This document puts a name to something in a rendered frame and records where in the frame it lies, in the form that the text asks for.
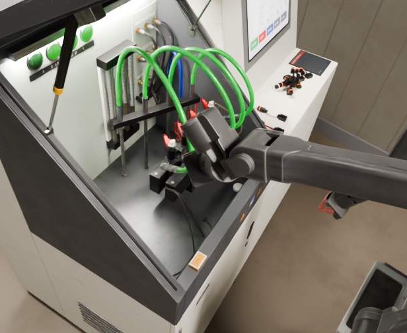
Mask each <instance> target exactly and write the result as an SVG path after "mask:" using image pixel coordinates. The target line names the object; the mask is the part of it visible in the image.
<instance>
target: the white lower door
mask: <svg viewBox="0 0 407 333"><path fill-rule="evenodd" d="M267 188H268V185H267V186H266V188H265V190H264V191H263V192H262V194H261V196H260V197H259V199H258V201H257V202H256V203H255V205H254V207H253V208H252V210H251V211H250V213H249V214H248V216H247V217H246V219H245V220H244V222H243V224H242V225H241V226H240V228H239V230H238V231H237V233H236V235H235V236H234V237H233V239H232V241H231V242H230V244H229V245H228V247H227V248H226V250H225V251H224V253H223V255H222V256H221V257H220V259H219V261H218V262H217V263H216V265H215V267H214V269H213V270H212V271H211V273H210V274H209V276H208V277H207V279H206V281H205V282H204V284H203V285H202V287H201V288H200V290H199V291H198V293H197V295H196V296H195V297H194V299H193V301H192V302H191V304H190V306H189V307H188V308H187V310H186V312H185V313H184V314H183V316H182V318H181V319H180V325H179V331H178V333H203V331H204V330H205V328H206V326H207V325H208V323H209V321H210V320H211V318H212V316H213V314H214V313H215V311H216V310H217V308H218V306H219V304H220V302H221V301H222V299H223V298H224V296H225V294H226V292H227V291H228V289H229V288H230V286H231V284H232V282H233V281H234V279H235V277H236V276H237V274H238V272H239V270H240V269H241V266H242V263H243V260H244V257H245V254H246V251H247V248H248V245H249V242H250V238H251V236H252V232H253V230H254V226H255V224H256V220H257V218H258V214H259V212H260V208H261V206H262V202H263V200H264V196H265V194H266V190H267Z"/></svg>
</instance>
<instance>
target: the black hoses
mask: <svg viewBox="0 0 407 333"><path fill-rule="evenodd" d="M161 24H162V25H164V26H165V27H166V29H167V30H168V32H169V33H170V36H171V40H172V42H171V46H173V45H174V36H173V34H172V31H171V30H170V28H169V27H168V26H167V24H166V23H165V22H161ZM153 30H156V31H157V32H158V33H159V35H160V37H161V38H162V40H163V46H166V42H165V38H164V36H163V35H162V33H161V31H160V30H159V29H158V28H157V27H153ZM144 35H148V37H150V39H151V41H152V42H153V44H154V47H155V50H157V44H156V42H155V40H154V39H153V37H152V35H150V33H148V32H144ZM165 53H166V51H165V52H163V56H162V60H161V59H160V58H159V56H157V57H156V58H155V62H156V63H157V60H158V61H159V63H160V68H161V69H163V73H164V74H165V76H166V77H167V73H166V68H167V65H168V62H169V59H170V57H171V51H169V54H168V57H167V60H166V63H165V66H164V65H163V62H164V59H165ZM155 73H156V72H155V70H153V75H152V79H151V83H150V85H147V87H148V88H147V90H148V91H147V97H148V100H149V99H150V98H152V97H153V98H154V100H155V102H156V103H157V104H160V103H161V99H162V90H161V87H162V85H163V82H161V79H160V78H159V76H158V75H157V77H156V79H155V82H154V84H153V81H154V78H155ZM158 79H159V81H158ZM157 81H158V82H157ZM160 82H161V84H160ZM159 84H160V85H159ZM158 92H160V95H159V101H158V100H157V98H156V96H155V94H157V93H158ZM135 99H136V100H138V101H140V103H142V100H141V99H140V98H139V97H138V96H136V98H135Z"/></svg>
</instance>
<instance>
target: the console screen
mask: <svg viewBox="0 0 407 333"><path fill-rule="evenodd" d="M241 12H242V37H243V50H244V72H245V73H246V72H247V71H248V70H249V69H250V68H251V67H252V66H253V65H254V64H255V63H256V62H257V61H258V60H259V59H260V58H261V57H262V56H263V55H264V54H265V53H266V52H267V51H268V50H269V49H270V48H271V47H272V46H273V45H274V44H275V43H276V42H277V41H278V40H279V39H280V38H281V37H282V36H283V35H284V34H285V33H286V32H287V31H288V30H289V29H290V28H291V0H241Z"/></svg>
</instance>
